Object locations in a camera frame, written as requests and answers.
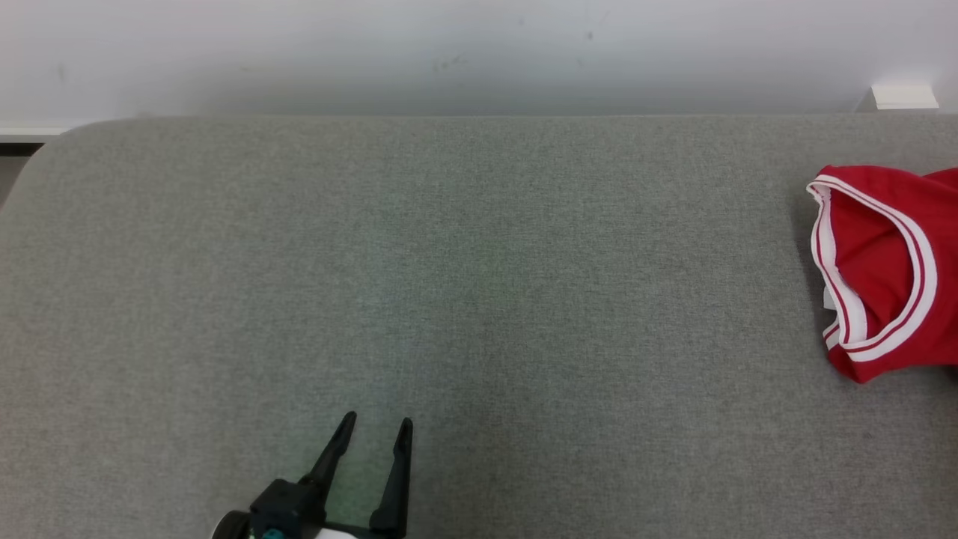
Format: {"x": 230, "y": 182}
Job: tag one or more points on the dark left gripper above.
{"x": 288, "y": 509}

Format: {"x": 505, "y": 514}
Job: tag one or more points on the red and white jersey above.
{"x": 876, "y": 254}

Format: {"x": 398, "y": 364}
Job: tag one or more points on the small white box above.
{"x": 904, "y": 97}

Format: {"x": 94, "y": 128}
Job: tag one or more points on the white wall baseboard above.
{"x": 30, "y": 132}

